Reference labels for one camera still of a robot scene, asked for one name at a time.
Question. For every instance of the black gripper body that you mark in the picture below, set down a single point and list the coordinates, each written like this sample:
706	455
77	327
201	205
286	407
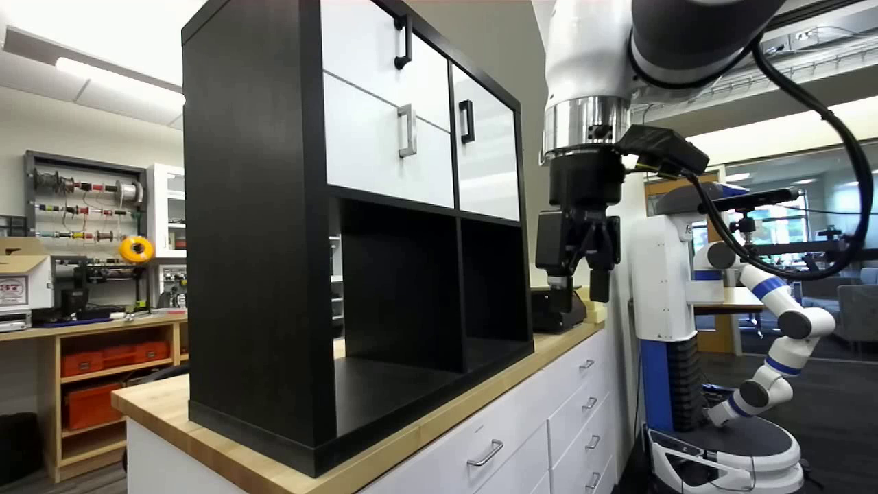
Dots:
575	227

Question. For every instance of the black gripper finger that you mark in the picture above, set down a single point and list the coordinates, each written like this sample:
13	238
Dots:
600	272
562	282

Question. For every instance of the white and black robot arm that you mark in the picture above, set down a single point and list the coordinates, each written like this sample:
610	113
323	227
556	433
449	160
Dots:
597	55

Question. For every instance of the white right cabinet door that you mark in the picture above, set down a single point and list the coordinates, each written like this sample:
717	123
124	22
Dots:
486	165

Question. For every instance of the white bottom left drawer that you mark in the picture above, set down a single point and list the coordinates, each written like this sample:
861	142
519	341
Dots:
364	149

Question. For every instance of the white drawer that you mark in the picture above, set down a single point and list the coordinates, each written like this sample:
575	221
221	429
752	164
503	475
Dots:
360	48
364	149

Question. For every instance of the black cube shelf cabinet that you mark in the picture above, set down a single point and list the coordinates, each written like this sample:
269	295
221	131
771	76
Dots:
323	319

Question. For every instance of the white top left drawer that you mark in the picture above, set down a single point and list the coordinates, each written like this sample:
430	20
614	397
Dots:
360	48

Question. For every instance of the black box on counter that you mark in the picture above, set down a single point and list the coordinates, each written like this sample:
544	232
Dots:
556	311

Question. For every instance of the white and blue mobile robot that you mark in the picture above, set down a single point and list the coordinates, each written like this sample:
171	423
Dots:
717	444

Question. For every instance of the white counter with drawers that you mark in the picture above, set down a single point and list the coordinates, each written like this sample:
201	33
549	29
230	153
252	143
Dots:
500	438

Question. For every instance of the yellow tape roll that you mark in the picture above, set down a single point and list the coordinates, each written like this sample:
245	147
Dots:
136	250

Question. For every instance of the orange bin upper shelf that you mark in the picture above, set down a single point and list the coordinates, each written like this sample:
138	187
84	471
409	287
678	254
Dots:
113	357

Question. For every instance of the orange bin shelf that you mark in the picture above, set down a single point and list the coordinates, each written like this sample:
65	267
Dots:
113	357
86	407

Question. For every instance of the orange bin lower shelf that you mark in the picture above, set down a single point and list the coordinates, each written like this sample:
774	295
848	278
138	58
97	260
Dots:
86	407

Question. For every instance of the wooden workbench with shelves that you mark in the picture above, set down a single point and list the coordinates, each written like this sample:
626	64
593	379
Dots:
73	455

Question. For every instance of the white machine with cardboard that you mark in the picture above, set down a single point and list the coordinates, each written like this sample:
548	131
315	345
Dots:
25	282

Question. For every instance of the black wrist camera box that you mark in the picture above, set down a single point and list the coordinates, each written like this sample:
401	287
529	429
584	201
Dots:
663	149

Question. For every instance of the black right door handle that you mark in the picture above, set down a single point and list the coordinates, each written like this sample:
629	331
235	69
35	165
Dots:
467	123

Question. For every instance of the silver bottom drawer handle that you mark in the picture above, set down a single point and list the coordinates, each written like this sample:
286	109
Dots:
408	131

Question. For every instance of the black top drawer handle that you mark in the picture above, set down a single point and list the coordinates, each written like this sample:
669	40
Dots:
404	43

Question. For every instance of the grey tool wall rack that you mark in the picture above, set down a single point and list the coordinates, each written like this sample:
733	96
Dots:
80	205

